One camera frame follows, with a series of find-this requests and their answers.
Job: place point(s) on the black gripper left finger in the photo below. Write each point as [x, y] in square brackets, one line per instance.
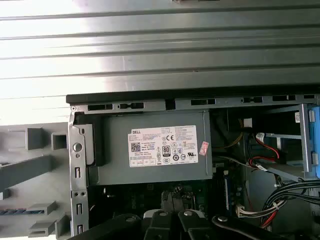
[160, 225]

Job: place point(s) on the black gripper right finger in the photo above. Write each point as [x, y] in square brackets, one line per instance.
[190, 225]

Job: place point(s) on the green motherboard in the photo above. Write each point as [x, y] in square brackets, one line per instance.
[140, 197]

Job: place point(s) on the grey power supply unit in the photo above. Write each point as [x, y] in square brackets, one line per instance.
[112, 150]

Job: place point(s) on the black PC case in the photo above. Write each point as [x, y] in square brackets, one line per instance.
[150, 91]

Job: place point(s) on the blue disk carrier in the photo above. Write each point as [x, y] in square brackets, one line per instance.
[315, 140]

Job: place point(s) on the grey parts rack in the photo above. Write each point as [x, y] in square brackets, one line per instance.
[32, 135]

